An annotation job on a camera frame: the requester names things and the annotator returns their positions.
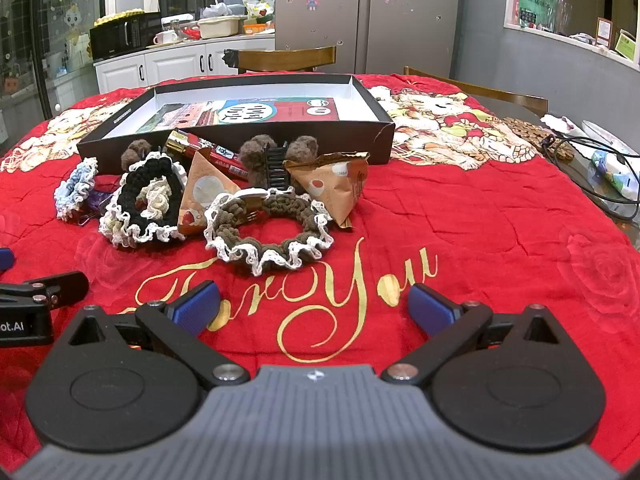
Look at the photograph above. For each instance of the wooden picture frame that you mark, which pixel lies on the wooden picture frame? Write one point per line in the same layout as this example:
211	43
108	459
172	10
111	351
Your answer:
605	31

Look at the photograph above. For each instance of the black microwave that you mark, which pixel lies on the black microwave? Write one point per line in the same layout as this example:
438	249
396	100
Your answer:
115	37

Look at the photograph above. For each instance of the tissue pack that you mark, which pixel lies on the tissue pack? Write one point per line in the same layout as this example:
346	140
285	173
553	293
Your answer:
612	175

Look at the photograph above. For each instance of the black shallow cardboard box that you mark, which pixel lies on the black shallow cardboard box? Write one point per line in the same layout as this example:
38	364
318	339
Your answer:
350	136

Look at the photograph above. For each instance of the red snack stick packet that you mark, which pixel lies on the red snack stick packet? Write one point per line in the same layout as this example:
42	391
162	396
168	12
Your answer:
220	157

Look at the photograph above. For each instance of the green card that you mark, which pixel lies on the green card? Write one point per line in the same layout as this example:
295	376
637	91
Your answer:
626	45

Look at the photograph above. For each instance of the purple snack packet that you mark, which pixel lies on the purple snack packet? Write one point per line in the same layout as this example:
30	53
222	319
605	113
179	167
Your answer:
101	199

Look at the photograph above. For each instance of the brown pom-pom hair claw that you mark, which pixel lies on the brown pom-pom hair claw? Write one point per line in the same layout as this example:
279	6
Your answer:
255	157
136	155

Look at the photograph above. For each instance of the white plate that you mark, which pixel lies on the white plate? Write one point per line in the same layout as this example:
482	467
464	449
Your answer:
607	135

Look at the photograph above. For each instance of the printed snack bag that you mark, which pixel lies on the printed snack bag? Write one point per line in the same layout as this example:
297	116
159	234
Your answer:
259	2

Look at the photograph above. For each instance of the cartoon fridge sticker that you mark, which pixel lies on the cartoon fridge sticker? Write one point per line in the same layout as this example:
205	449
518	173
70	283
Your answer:
313	0

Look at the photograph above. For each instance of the red plastic bag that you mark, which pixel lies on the red plastic bag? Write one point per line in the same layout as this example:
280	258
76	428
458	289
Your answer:
190	34

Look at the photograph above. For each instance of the orange box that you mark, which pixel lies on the orange box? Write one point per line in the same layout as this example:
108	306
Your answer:
260	27

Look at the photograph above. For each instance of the glass jar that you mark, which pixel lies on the glass jar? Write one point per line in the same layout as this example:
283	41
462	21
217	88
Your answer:
176	26

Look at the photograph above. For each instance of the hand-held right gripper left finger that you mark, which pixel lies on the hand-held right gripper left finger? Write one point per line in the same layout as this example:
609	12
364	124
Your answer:
195	306

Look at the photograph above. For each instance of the white crumpled paper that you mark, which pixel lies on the white crumpled paper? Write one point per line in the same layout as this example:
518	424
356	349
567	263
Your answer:
557	122

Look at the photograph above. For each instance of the white cup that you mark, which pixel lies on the white cup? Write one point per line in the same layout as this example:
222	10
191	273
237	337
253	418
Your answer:
165	37

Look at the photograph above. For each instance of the yellow fringed cover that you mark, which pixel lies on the yellow fringed cover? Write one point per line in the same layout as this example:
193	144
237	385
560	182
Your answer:
117	16

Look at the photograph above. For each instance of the glass vase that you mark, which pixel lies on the glass vase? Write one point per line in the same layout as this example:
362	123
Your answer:
564	10

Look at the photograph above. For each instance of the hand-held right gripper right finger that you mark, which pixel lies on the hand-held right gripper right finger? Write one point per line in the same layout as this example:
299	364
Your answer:
430	307

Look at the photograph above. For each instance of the white kitchen cabinet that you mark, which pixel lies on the white kitchen cabinet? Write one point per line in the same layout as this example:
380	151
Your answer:
170	62

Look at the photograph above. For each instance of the woven bead trivet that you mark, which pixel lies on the woven bead trivet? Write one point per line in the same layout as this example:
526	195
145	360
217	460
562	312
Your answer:
525	135

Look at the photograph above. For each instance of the cartoon window sticker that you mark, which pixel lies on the cartoon window sticker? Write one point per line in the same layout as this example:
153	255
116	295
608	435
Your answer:
75	17

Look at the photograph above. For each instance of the blue crochet scrunchie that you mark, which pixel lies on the blue crochet scrunchie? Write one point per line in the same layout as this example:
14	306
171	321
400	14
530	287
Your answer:
75	185

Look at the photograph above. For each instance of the white hair clip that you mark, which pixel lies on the white hair clip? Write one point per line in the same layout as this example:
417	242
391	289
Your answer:
250	194

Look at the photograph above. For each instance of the illustrated book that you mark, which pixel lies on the illustrated book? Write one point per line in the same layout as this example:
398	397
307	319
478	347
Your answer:
295	110

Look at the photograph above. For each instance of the grey refrigerator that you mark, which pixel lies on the grey refrigerator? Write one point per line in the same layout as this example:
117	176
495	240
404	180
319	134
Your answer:
400	20

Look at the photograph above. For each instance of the white plastic bag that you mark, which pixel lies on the white plastic bag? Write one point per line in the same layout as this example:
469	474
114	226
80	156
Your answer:
215	10

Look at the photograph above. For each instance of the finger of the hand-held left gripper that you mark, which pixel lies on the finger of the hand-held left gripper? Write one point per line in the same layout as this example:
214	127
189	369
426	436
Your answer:
6	260
60	287

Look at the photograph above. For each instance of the clear plastic containers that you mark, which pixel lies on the clear plastic containers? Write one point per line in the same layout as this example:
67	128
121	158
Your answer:
234	4

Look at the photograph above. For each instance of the brown scrunchie with white lace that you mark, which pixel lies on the brown scrunchie with white lace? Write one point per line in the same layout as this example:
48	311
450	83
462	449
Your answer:
280	251

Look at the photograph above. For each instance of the red printed blanket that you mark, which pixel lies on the red printed blanket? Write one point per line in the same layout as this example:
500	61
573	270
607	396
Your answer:
450	240

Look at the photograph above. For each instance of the wooden chair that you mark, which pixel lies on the wooden chair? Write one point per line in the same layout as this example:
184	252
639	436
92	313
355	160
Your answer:
500	94
285	59

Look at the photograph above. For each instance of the cream plastic basin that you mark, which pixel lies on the cream plastic basin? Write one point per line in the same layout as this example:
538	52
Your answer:
220	27

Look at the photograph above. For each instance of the black scrunchie with cream lace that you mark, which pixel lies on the black scrunchie with cream lace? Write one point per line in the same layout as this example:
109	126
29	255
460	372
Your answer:
127	185

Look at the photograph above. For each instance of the cream crochet scrunchie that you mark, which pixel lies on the cream crochet scrunchie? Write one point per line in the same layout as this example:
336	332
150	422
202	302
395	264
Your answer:
157	199

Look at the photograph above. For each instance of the orange triangular snack packet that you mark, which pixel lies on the orange triangular snack packet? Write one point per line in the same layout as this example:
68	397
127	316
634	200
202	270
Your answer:
200	195
325	185

